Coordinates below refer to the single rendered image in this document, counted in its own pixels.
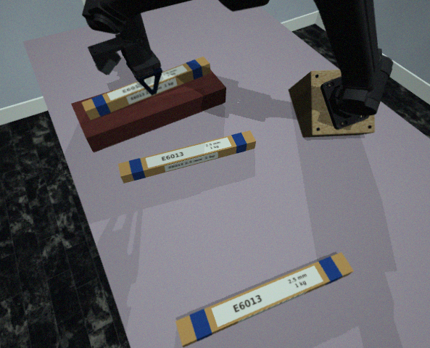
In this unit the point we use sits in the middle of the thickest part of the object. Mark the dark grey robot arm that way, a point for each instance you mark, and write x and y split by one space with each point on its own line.
350 26

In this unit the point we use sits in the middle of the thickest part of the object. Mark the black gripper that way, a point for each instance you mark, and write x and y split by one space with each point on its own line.
151 67

